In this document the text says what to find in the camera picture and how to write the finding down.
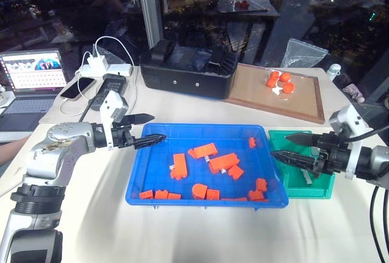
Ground blue plastic tray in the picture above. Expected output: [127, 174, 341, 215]
[125, 123, 289, 211]

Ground black power adapter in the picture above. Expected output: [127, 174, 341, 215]
[91, 73, 129, 112]

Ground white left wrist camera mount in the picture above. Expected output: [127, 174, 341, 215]
[98, 90, 129, 150]

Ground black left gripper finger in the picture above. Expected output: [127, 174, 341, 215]
[123, 113, 155, 125]
[133, 134, 167, 150]

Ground pink soft object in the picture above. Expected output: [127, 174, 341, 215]
[343, 83, 366, 103]

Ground large orange block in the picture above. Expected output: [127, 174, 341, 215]
[208, 152, 241, 174]

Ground white power strip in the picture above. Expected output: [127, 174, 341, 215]
[78, 63, 135, 77]

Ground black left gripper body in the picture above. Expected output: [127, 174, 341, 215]
[109, 123, 137, 150]

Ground white power adapter with cables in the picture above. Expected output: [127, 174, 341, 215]
[60, 35, 138, 115]

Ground black thin cable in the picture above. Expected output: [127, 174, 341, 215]
[79, 98, 98, 123]

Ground black storage case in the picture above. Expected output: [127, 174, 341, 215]
[139, 39, 239, 100]

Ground clear plastic bag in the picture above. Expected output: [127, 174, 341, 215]
[278, 38, 330, 69]

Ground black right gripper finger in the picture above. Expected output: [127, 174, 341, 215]
[270, 150, 322, 176]
[285, 132, 321, 148]

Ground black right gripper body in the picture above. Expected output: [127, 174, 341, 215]
[309, 132, 351, 179]

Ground orange sloped block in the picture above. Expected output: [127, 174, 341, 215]
[187, 143, 219, 159]

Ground background table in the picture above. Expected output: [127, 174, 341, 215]
[216, 0, 281, 18]

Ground wooden framed cork board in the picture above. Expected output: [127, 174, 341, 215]
[224, 63, 326, 125]

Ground green plastic tray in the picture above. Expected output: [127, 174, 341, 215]
[268, 129, 337, 200]

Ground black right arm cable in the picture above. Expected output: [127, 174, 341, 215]
[368, 183, 389, 263]

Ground open laptop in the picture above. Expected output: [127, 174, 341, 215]
[0, 49, 68, 133]

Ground white charger plug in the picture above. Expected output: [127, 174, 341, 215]
[87, 56, 110, 71]

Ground long orange block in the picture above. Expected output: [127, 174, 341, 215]
[170, 153, 190, 181]

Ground smartphone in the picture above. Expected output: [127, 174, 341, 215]
[60, 77, 95, 100]

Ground white small bottle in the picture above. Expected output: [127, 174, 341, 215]
[326, 63, 342, 82]

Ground orange rounded block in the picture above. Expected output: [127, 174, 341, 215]
[191, 183, 208, 200]

